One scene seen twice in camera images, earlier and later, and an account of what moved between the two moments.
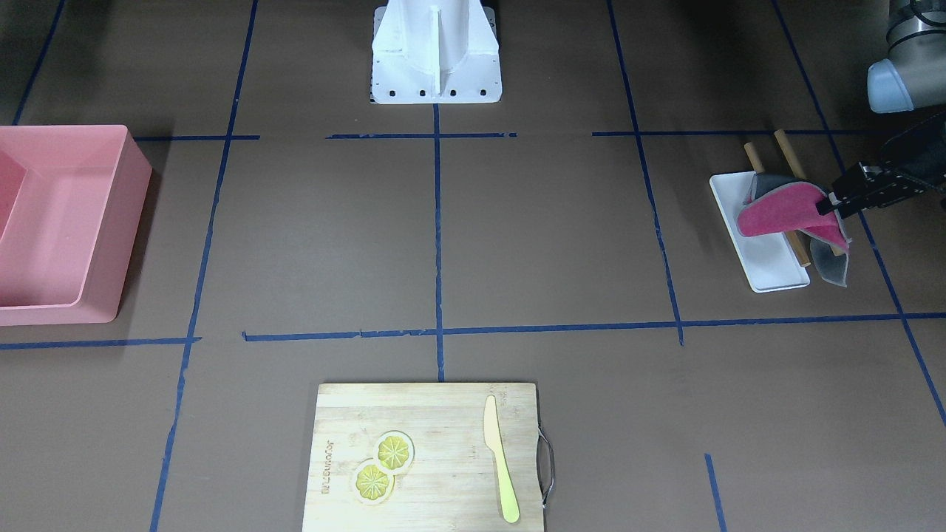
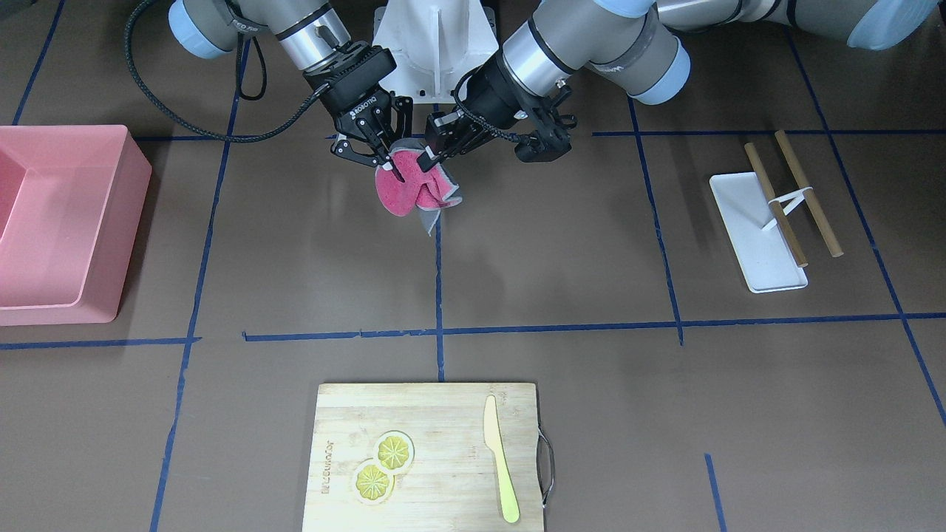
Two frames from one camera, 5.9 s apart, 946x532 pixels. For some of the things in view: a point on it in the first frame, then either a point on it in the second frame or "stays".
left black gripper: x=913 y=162 to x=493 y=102
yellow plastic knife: x=494 y=441 stays
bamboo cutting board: x=453 y=484 stays
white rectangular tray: x=768 y=260 stays
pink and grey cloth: x=779 y=203 to x=426 y=191
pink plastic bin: x=72 y=199 stays
